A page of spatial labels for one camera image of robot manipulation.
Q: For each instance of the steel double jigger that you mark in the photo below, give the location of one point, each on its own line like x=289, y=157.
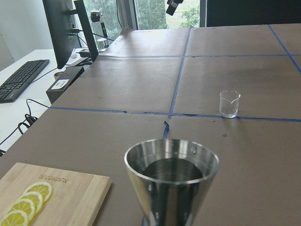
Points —
x=171, y=178

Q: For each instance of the black keyboard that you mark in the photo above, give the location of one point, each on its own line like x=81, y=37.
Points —
x=12, y=88

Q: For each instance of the lemon slice leftmost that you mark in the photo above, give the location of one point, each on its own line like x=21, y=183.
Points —
x=42, y=187

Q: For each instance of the black box with label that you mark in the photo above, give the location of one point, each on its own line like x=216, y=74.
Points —
x=63, y=81

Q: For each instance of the lemon slice rightmost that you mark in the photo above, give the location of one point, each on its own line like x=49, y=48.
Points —
x=15, y=218

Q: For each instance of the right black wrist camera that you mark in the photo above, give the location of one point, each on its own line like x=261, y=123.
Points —
x=172, y=6

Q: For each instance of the clear glass measuring cup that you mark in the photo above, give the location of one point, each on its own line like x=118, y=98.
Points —
x=229, y=102

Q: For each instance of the black monitor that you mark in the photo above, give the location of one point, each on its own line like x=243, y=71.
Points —
x=60, y=16

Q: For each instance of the lemon slice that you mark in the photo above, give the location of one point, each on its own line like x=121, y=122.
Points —
x=15, y=218
x=25, y=205
x=42, y=187
x=36, y=198

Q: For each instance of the bamboo cutting board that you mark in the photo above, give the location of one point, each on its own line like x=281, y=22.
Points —
x=75, y=200

